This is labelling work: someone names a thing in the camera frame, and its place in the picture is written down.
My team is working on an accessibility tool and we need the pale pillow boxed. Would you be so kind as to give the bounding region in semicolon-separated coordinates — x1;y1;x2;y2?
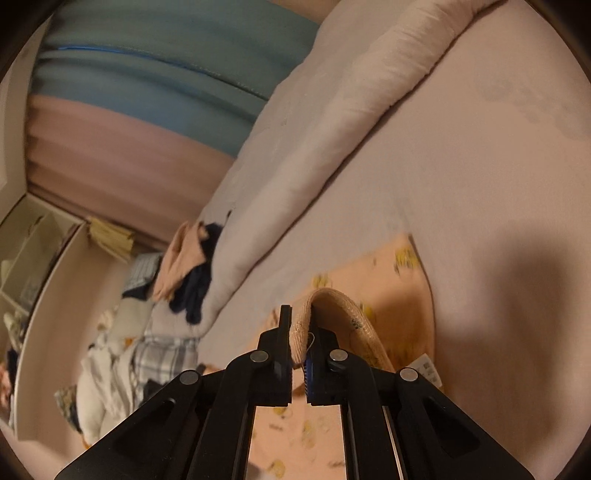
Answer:
111;300;153;342

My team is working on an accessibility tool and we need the orange cartoon print shirt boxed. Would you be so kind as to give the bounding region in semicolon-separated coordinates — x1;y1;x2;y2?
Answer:
203;233;446;480

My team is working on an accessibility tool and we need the white curved headboard shelf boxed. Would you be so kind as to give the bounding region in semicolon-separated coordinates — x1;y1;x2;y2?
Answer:
0;194;93;439

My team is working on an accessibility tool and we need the grey quilt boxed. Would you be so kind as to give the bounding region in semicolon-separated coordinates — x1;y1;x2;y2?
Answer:
196;0;504;337

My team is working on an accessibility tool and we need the yellow fringed cloth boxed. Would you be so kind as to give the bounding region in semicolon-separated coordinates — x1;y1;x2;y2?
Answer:
88;217;137;264

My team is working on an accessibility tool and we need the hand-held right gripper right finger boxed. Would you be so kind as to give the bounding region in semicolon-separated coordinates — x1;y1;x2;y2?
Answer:
305;330;532;480

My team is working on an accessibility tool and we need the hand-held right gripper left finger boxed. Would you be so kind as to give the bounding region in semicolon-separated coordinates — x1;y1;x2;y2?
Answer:
54;305;296;480

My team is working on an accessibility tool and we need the folded navy garment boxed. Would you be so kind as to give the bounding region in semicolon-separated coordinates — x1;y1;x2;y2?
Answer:
168;210;232;324

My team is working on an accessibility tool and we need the blue curtain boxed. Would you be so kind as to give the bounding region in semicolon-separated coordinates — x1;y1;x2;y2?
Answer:
30;0;321;158

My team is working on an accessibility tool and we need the white crumpled cloth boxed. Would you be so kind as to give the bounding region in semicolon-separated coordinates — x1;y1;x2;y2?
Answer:
76;342;139;444

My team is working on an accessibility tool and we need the pink curtain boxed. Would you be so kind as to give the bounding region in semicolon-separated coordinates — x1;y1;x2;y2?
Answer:
25;95;236;245

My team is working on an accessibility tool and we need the folded peach garment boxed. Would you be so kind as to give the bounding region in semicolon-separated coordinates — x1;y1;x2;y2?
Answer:
152;220;208;301

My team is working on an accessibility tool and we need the floral patterned cloth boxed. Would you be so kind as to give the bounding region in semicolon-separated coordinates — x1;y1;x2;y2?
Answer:
54;385;86;432

